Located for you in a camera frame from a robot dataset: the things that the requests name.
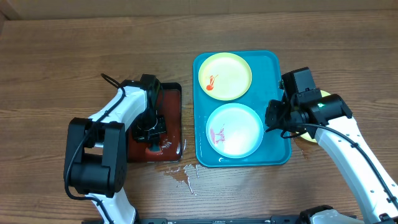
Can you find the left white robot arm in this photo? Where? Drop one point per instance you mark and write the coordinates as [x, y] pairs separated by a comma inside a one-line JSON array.
[[97, 147]]

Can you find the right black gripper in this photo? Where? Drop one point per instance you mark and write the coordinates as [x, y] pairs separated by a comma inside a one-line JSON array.
[[274, 111]]

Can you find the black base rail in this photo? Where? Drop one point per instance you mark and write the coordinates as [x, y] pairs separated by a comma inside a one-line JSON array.
[[276, 219]]

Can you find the black tray with red water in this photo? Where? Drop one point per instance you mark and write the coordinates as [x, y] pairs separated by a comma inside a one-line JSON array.
[[169, 105]]

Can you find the teal plastic tray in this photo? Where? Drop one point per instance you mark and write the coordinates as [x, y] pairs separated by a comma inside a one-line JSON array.
[[273, 149]]

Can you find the orange and green sponge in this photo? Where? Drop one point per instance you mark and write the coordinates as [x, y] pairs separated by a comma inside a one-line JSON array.
[[154, 149]]

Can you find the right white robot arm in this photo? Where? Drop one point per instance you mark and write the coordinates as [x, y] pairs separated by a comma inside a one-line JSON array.
[[331, 123]]

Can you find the yellow plate with ketchup far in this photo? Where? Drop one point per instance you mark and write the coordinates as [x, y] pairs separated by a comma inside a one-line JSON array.
[[225, 76]]

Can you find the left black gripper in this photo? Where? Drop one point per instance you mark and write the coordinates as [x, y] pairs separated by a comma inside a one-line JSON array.
[[142, 136]]

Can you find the light blue plate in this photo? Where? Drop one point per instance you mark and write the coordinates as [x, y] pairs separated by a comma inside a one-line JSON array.
[[234, 130]]

